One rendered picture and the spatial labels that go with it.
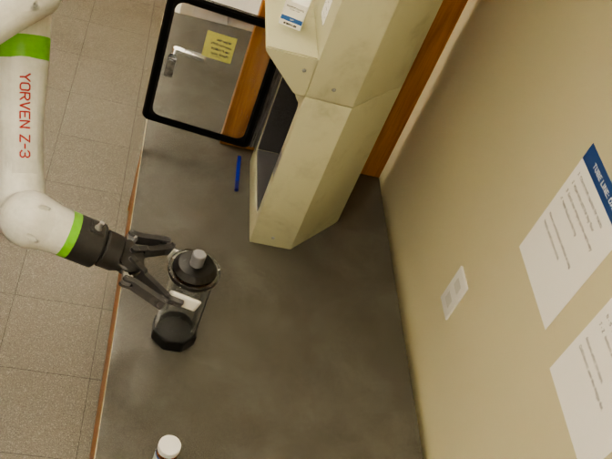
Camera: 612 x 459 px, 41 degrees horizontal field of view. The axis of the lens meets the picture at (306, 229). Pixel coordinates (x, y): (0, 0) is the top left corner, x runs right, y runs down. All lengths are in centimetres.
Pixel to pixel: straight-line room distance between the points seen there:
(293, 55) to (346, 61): 11
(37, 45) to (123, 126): 214
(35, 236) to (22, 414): 130
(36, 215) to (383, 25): 78
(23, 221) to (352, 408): 82
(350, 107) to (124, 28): 276
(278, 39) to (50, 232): 62
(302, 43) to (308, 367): 72
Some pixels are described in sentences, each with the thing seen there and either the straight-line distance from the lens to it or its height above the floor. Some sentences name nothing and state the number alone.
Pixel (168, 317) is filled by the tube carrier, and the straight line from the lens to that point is 176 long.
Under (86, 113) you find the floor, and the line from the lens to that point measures 386.
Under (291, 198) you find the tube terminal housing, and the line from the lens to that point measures 200.
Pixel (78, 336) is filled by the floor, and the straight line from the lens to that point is 300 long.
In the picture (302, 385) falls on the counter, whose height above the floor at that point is 94.
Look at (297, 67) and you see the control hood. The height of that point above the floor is 148.
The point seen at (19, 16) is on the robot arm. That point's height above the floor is 155.
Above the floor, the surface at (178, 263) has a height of 118.
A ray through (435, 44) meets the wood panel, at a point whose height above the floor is 141.
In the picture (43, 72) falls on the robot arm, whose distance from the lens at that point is 173.
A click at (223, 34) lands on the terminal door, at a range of 211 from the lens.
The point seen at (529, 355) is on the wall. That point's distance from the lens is 159.
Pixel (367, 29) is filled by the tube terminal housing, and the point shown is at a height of 161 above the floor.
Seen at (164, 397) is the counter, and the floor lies 94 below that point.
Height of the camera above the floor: 240
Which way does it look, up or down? 42 degrees down
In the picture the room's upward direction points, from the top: 24 degrees clockwise
